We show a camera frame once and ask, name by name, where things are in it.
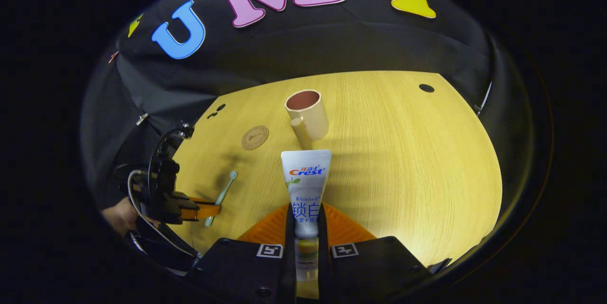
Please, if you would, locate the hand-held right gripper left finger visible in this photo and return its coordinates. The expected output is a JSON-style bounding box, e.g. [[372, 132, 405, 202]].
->
[[187, 202, 297, 304]]

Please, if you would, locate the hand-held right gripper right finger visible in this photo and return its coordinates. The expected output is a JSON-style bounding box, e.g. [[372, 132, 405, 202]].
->
[[318, 202, 451, 304]]

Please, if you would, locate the pale green toothbrush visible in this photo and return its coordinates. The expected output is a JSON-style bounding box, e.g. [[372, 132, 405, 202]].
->
[[205, 170, 239, 227]]

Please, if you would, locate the white toothpaste tube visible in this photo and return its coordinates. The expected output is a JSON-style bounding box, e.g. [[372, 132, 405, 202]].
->
[[280, 149, 332, 283]]

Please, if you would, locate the beige cup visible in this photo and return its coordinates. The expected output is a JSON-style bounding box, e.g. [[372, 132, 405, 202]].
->
[[285, 89, 330, 150]]

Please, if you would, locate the black backdrop cloth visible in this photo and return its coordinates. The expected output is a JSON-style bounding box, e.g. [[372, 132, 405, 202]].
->
[[81, 0, 532, 210]]

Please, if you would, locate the thin cable beside desk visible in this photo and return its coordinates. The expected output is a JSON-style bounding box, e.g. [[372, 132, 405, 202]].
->
[[477, 81, 493, 115]]

